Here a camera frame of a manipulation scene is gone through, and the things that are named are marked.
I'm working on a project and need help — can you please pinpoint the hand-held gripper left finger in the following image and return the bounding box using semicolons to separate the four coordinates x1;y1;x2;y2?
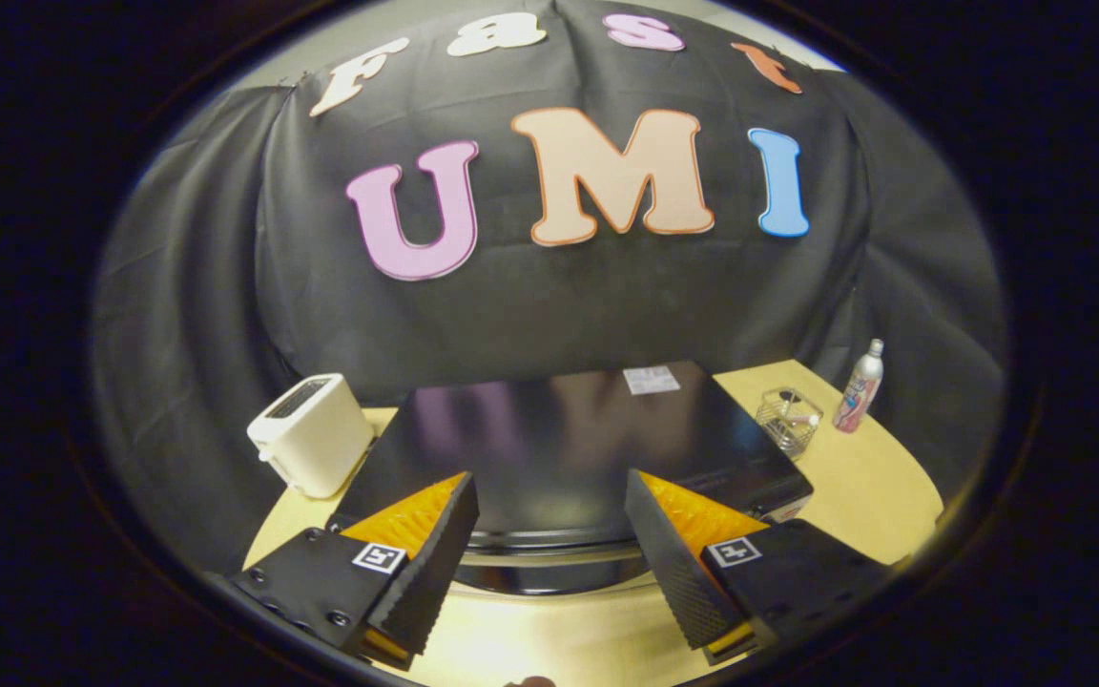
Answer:
225;470;481;671

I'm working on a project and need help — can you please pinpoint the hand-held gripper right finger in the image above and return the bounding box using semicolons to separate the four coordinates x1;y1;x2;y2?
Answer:
624;468;897;667

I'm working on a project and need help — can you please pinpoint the black toaster oven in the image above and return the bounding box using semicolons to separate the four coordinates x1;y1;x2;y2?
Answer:
325;361;815;594

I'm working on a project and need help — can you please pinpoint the white pop-up toaster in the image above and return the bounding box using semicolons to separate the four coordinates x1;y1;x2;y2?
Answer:
246;373;376;500

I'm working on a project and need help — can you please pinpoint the white and pink spray bottle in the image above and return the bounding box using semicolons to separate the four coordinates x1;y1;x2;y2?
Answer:
832;339;885;434

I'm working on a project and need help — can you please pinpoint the black backdrop cloth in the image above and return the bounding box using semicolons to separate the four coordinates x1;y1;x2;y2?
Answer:
92;0;1008;578

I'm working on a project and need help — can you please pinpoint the clear wire-frame basket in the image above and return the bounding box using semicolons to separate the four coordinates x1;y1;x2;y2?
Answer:
756;386;824;462

